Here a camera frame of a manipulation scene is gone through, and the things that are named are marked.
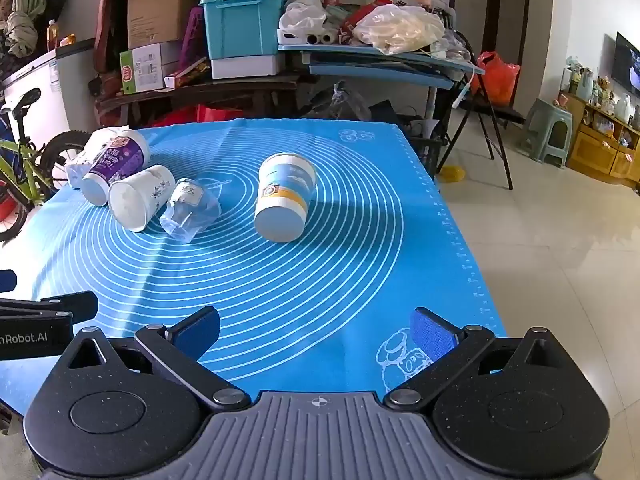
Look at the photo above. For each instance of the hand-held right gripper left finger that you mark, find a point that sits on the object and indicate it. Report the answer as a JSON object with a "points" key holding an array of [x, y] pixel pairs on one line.
{"points": [[197, 334]]}

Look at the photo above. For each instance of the dark wooden table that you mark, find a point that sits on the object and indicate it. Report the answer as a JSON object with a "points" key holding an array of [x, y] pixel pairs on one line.
{"points": [[200, 87]]}

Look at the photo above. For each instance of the purple and white cup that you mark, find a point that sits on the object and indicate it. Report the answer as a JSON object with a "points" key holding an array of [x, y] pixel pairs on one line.
{"points": [[117, 160]]}

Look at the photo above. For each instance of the red plastic bag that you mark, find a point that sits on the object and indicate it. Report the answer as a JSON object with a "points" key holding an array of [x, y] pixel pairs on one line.
{"points": [[497, 77]]}

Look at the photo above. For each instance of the crumpled white plastic bag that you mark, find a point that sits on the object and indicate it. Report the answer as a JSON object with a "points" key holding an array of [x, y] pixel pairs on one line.
{"points": [[302, 15]]}

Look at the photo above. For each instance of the teal plastic storage bin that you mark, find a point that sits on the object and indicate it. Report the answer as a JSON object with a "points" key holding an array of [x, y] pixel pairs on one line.
{"points": [[240, 30]]}

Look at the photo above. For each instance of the green plastic stool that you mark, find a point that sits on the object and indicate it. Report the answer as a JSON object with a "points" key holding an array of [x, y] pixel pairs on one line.
{"points": [[547, 130]]}

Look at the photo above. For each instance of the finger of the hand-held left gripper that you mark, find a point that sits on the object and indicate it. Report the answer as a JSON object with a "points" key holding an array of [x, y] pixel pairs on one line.
{"points": [[6, 280], [60, 306]]}

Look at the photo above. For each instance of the clear bag of pale items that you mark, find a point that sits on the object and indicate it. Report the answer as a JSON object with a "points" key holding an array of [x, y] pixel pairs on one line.
{"points": [[400, 27]]}

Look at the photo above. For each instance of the black plastic crate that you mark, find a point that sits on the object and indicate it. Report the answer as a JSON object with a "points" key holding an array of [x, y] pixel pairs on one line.
{"points": [[430, 152]]}

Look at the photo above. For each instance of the green and white carton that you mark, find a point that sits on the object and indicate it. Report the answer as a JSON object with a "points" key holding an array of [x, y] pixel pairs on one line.
{"points": [[145, 67]]}

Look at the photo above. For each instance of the white flat box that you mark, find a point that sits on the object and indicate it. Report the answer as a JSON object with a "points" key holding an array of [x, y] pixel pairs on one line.
{"points": [[247, 66]]}

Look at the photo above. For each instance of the black folding chair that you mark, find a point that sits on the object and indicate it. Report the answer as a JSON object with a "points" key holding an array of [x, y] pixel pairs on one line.
{"points": [[495, 115]]}

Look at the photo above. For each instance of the blue study desk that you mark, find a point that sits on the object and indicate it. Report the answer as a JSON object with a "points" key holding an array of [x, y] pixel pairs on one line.
{"points": [[380, 57]]}

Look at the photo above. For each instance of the white cup dark print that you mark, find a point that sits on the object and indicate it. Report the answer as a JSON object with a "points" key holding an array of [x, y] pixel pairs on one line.
{"points": [[145, 190]]}

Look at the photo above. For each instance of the blue silicone baking mat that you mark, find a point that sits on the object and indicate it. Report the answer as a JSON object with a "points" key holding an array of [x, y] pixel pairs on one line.
{"points": [[300, 270]]}

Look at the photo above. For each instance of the white cup blue yellow print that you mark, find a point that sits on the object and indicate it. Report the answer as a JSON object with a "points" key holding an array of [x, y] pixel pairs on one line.
{"points": [[282, 195]]}

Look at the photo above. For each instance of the orange bottle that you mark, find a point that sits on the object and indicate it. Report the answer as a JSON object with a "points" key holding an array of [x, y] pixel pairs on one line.
{"points": [[51, 35]]}

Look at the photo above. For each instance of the flat screen television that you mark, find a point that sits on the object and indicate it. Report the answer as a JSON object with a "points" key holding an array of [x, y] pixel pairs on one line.
{"points": [[627, 62]]}

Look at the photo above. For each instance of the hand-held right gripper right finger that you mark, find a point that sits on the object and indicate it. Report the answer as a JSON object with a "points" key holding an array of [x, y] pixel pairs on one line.
{"points": [[432, 335]]}

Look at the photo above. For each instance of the maroon hanging bag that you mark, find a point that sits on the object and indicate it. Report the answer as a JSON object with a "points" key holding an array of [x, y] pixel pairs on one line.
{"points": [[112, 20]]}

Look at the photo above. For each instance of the hanging grey cloth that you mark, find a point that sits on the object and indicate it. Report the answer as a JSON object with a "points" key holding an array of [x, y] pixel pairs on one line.
{"points": [[25, 15]]}

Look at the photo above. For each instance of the wooden cabinet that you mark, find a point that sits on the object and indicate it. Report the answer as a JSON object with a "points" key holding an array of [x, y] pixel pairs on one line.
{"points": [[600, 145]]}

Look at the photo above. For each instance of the white chest freezer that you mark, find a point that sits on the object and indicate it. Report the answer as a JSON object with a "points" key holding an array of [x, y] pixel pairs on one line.
{"points": [[45, 90]]}

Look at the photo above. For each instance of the large brown cardboard box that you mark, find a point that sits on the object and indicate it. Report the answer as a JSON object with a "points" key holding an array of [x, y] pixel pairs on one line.
{"points": [[160, 5]]}

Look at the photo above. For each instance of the yellow item on floor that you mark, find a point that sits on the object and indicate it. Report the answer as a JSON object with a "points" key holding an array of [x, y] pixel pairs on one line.
{"points": [[452, 173]]}

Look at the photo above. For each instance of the green bicycle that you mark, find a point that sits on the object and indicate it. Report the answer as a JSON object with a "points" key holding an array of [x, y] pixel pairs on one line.
{"points": [[20, 170]]}

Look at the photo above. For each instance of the clear plastic cup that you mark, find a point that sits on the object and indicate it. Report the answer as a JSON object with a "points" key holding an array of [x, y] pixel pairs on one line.
{"points": [[187, 210]]}

